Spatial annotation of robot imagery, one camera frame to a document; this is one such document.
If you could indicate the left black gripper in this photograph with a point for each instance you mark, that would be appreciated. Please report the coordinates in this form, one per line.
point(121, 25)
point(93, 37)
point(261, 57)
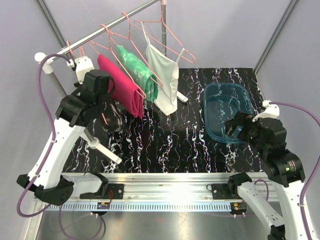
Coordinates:
point(79, 87)

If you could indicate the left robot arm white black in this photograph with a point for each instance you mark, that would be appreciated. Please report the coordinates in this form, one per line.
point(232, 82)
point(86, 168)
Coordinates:
point(73, 115)

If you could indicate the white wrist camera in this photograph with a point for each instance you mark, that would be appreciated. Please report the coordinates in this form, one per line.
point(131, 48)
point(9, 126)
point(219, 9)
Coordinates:
point(81, 66)
point(270, 111)

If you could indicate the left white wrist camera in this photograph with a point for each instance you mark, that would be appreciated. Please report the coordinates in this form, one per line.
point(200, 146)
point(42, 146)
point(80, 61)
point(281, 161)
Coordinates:
point(81, 66)

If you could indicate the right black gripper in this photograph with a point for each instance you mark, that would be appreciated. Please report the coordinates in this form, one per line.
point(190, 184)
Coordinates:
point(243, 119)

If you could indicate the aluminium mounting rail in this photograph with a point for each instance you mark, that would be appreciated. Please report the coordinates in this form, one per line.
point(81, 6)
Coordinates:
point(151, 206)

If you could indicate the metal clothes rack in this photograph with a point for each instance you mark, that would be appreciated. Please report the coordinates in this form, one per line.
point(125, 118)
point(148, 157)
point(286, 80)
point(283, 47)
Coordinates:
point(70, 47)

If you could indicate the green tie-dye trousers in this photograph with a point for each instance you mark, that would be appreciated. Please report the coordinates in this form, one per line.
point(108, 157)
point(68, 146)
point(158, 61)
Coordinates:
point(139, 71)

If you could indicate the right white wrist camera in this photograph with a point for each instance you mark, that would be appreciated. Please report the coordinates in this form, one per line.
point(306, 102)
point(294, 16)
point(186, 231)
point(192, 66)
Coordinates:
point(270, 111)

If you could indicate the magenta trousers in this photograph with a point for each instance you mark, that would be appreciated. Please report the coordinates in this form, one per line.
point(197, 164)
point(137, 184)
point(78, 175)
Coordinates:
point(125, 92)

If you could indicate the blue transparent plastic basket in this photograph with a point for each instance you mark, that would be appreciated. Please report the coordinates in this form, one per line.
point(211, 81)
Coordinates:
point(222, 101)

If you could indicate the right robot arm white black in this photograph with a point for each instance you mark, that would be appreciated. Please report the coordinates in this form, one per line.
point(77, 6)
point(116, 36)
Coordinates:
point(265, 133)

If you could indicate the pink hanger of camisole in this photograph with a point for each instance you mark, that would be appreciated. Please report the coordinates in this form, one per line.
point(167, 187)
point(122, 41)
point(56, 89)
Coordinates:
point(172, 37)

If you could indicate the white camisole top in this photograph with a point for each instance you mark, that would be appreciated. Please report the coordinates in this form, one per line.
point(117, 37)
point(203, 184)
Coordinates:
point(167, 71)

